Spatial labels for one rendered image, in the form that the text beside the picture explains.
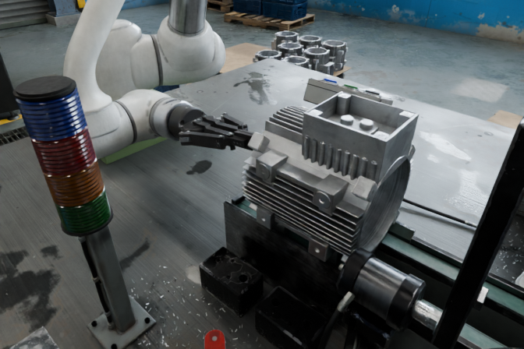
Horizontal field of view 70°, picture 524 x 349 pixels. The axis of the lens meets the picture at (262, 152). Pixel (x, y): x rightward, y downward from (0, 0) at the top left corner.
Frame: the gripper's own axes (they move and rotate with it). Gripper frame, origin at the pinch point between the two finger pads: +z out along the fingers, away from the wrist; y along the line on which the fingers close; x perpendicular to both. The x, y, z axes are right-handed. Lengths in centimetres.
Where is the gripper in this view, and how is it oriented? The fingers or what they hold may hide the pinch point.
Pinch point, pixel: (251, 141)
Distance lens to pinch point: 67.9
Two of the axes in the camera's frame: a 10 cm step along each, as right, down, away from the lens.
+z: 7.5, 2.3, -6.3
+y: 6.6, -4.0, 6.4
